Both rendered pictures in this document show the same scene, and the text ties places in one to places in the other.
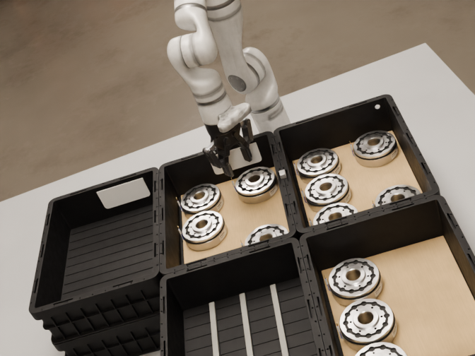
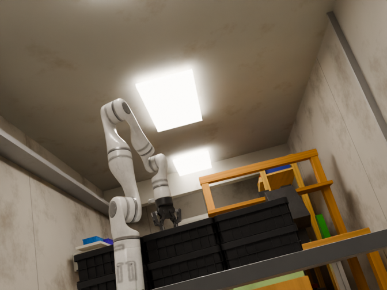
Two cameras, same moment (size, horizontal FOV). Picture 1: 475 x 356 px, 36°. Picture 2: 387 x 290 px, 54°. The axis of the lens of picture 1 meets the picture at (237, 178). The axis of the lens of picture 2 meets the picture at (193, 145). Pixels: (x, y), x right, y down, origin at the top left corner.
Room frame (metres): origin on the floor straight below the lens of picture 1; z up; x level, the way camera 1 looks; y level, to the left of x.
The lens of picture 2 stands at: (3.05, 0.13, 0.65)
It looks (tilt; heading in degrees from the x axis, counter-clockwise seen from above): 21 degrees up; 178
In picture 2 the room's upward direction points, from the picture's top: 14 degrees counter-clockwise
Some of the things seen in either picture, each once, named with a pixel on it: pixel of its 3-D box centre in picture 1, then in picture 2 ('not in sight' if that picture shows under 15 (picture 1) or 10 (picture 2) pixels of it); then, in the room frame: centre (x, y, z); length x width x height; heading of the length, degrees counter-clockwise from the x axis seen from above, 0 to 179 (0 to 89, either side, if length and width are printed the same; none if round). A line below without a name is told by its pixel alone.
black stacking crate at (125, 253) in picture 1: (109, 252); (256, 228); (1.37, 0.35, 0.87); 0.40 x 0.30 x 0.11; 172
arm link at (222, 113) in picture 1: (219, 105); (160, 193); (1.39, -0.02, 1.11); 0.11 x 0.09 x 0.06; 30
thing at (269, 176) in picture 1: (255, 181); not in sight; (1.43, -0.04, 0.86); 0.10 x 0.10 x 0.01
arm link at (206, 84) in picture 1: (195, 68); (159, 171); (1.41, 0.00, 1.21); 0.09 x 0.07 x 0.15; 69
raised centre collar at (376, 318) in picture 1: (365, 318); not in sight; (0.90, -0.12, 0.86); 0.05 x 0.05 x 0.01
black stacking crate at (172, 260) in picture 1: (229, 215); (190, 246); (1.33, 0.05, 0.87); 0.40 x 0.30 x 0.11; 172
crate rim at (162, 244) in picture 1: (222, 200); (187, 235); (1.33, 0.05, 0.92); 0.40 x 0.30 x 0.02; 172
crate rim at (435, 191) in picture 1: (348, 161); (124, 252); (1.29, -0.25, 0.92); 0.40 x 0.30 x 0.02; 172
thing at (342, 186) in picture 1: (326, 188); not in sight; (1.30, -0.18, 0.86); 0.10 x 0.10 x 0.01
